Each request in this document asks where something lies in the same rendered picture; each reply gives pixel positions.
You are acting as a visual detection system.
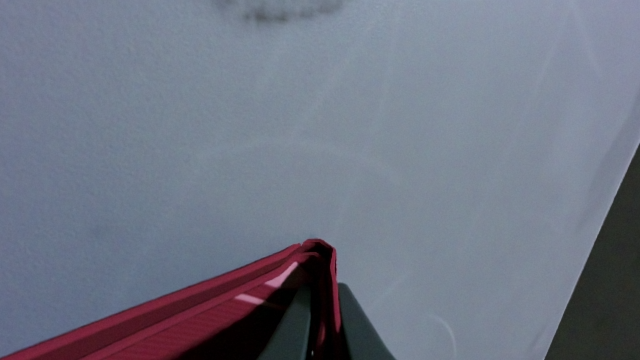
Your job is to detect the red striped necktie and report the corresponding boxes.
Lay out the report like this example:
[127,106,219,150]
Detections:
[0,239,346,360]

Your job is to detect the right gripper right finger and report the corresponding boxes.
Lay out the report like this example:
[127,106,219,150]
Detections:
[337,283,397,360]

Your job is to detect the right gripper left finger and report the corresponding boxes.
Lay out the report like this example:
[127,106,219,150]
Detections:
[256,283,313,360]

